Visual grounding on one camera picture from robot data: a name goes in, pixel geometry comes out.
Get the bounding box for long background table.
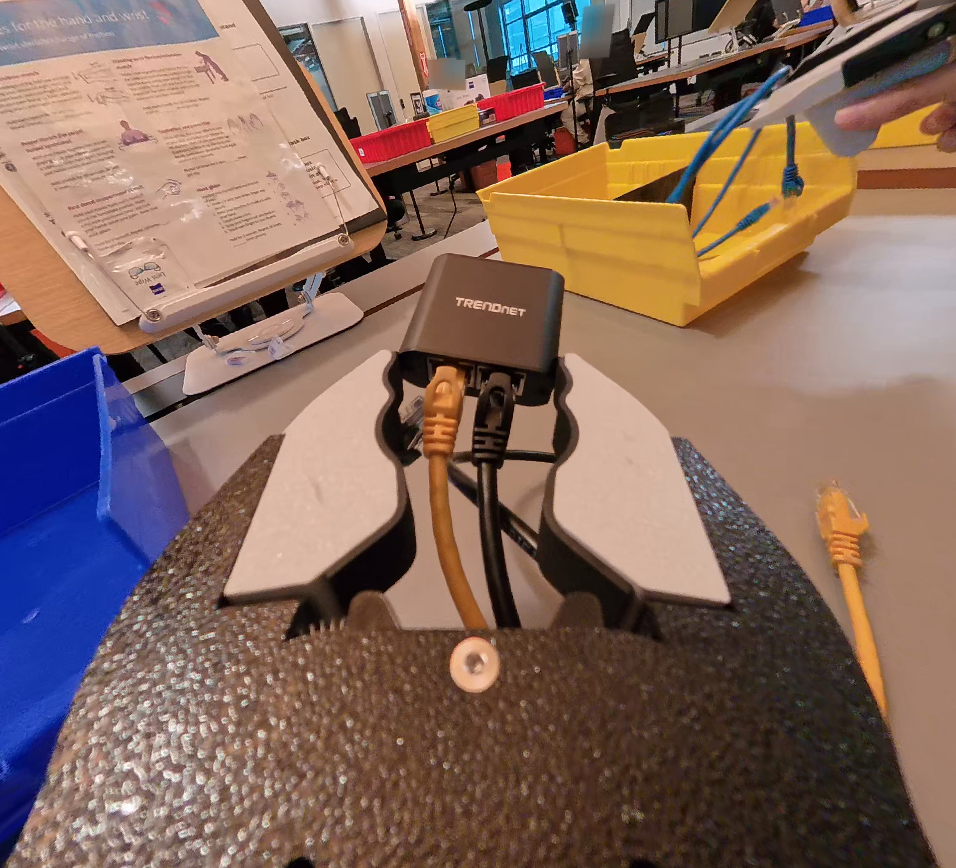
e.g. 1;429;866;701
364;101;570;228

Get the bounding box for black ethernet cable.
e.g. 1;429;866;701
399;369;560;631

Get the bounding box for black network switch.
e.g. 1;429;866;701
396;252;566;409

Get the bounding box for person's right hand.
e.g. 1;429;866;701
834;71;956;153

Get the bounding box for red plastic bin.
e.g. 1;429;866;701
477;81;548;127
348;118;436;167

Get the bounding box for blue plastic bin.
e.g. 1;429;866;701
0;345;191;820

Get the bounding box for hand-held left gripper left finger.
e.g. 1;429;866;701
221;351;418;606

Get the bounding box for white stand base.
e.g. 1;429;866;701
181;270;365;396

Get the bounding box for wooden support column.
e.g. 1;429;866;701
383;0;432;90

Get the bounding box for grey desk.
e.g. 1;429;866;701
123;169;956;868

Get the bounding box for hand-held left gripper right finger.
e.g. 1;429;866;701
538;353;734;621

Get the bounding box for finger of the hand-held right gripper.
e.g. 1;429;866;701
784;3;941;85
745;85;878;159

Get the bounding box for blue ethernet cable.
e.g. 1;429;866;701
665;65;806;260

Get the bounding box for yellow ethernet cable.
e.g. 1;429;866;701
420;364;891;721

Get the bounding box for black computer monitors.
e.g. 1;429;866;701
652;0;701;47

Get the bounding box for black floor lamp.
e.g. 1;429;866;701
463;0;495;88

